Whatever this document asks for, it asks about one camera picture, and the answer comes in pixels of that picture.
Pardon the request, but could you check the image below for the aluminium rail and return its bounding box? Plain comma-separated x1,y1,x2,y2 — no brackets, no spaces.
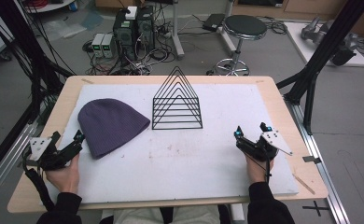
0,119,46,209
283,94,352,224

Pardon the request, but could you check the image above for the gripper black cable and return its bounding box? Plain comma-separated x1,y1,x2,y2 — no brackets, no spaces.
21,148,57,213
262,146,272,185

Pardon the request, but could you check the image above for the grey robot device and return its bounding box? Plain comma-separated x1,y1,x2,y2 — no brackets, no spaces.
300,16,359,67

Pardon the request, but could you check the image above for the black metal frame stand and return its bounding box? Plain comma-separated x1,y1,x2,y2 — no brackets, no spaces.
0,0,76,185
275,0,364,135

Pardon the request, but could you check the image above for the round white table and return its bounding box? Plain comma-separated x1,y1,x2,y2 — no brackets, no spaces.
23,0,76,14

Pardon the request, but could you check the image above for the person's left hand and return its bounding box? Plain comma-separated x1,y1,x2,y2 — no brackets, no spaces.
45,153,80,195

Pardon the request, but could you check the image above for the person's right hand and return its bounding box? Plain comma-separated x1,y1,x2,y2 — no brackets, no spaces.
244,152,275,185

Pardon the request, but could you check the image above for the white floor board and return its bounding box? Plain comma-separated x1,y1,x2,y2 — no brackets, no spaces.
283,21,364,68

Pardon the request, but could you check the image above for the black computer tower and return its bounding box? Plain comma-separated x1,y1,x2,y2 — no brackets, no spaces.
112,9,138,62
135,5,156,53

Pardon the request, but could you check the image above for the grey desk leg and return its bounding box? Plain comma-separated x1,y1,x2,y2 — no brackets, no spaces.
170,0,186,61

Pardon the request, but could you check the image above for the black tape strip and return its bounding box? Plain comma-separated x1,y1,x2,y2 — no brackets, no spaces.
301,155,323,165

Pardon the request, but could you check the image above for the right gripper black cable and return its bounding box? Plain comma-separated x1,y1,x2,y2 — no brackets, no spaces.
262,146,272,185

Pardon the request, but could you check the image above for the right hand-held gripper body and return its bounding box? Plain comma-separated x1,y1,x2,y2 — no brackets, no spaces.
235,127,294,162

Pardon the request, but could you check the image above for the purple knit beanie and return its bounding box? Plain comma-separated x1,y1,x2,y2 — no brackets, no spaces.
77,98,152,161

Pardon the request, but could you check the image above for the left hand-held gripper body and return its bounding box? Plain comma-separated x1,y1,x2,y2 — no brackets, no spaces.
22,136,85,172

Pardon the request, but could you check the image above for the flat black box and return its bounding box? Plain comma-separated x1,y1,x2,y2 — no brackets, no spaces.
202,12,227,33

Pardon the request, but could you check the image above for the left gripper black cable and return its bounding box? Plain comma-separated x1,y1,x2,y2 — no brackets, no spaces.
21,148,57,213

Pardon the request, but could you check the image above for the black tape cross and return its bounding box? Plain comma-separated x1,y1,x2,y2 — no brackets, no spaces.
301,200,330,218

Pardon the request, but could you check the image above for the tangle of floor cables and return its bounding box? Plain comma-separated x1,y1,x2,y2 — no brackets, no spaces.
82,6,179,77

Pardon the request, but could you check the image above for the white foam mat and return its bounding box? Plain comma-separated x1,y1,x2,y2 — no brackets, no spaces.
39,83,300,207

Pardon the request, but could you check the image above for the grey power supply unit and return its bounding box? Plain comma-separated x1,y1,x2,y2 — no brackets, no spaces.
101,33,117,60
91,33,105,59

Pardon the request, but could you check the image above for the small white box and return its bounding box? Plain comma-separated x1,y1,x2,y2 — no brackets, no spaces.
124,6,139,21

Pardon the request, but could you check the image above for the black round stool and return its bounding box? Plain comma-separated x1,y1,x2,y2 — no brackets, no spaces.
213,14,269,77

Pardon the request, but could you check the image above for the thin wooden stick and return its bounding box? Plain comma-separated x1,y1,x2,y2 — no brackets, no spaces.
291,173,316,196

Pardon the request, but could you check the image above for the black wire file rack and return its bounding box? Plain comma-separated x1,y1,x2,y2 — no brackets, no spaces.
151,65,203,131

